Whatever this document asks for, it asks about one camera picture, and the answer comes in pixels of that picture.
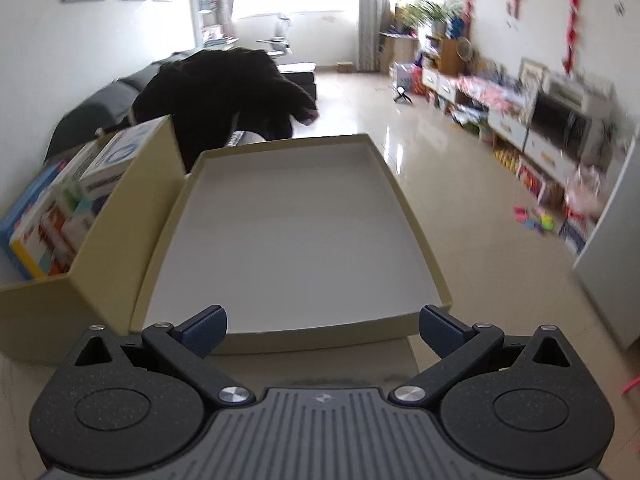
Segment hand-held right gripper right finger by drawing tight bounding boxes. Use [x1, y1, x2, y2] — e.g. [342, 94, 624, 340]
[390, 305, 572, 408]

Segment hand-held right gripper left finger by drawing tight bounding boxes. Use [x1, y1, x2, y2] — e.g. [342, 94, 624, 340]
[74, 305, 253, 409]

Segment beige cardboard box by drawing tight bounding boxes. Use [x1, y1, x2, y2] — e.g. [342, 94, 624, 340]
[0, 115, 193, 366]

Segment beige cardboard box lid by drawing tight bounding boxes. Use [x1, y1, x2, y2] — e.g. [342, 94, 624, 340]
[129, 133, 453, 356]

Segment yellow and white medicine box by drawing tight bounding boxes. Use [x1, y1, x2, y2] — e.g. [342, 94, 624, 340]
[9, 200, 56, 281]

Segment white medicine box blue circle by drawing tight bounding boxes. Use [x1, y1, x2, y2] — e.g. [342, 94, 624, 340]
[77, 122, 171, 198]

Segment blue fever patch box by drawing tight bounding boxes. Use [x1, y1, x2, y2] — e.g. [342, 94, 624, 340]
[0, 160, 66, 281]

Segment white marble desktop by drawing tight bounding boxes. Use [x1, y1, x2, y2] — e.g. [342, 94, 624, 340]
[0, 332, 426, 401]

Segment colourful toy blocks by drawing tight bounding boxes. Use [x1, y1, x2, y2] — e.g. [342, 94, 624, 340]
[512, 205, 556, 233]

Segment tall white cabinet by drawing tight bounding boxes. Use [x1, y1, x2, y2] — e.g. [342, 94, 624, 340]
[572, 135, 640, 351]

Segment white rolled item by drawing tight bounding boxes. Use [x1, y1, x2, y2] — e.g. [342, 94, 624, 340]
[227, 130, 266, 149]

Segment white low cabinet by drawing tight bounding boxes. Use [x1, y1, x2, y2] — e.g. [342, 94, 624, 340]
[420, 65, 631, 261]

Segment black fleece coat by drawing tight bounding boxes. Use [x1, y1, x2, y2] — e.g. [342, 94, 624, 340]
[131, 47, 321, 173]

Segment black and white oven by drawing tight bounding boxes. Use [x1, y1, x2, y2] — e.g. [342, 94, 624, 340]
[530, 72, 613, 156]

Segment dark dining chair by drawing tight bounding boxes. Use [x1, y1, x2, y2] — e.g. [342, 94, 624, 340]
[45, 100, 136, 163]

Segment pink patterned cloth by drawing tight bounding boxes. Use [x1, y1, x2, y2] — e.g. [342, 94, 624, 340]
[455, 72, 536, 111]

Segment grey sofa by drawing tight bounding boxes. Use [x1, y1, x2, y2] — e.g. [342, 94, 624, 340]
[112, 50, 317, 111]

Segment framed photo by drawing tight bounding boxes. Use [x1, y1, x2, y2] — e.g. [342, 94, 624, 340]
[517, 57, 546, 91]

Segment wooden shelf unit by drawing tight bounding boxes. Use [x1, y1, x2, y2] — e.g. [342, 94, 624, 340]
[380, 30, 473, 78]

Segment white office chair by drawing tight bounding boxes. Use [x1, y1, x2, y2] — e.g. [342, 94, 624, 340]
[255, 15, 293, 58]

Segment green potted plant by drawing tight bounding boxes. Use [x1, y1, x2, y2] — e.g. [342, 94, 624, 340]
[400, 0, 466, 36]

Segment white bookshelf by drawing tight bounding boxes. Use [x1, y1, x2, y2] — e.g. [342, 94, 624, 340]
[185, 0, 236, 53]

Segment grey curtain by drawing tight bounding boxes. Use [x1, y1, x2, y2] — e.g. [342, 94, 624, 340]
[357, 0, 391, 72]

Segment red hanging garland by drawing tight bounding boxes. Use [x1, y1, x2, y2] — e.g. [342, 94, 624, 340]
[565, 0, 581, 73]

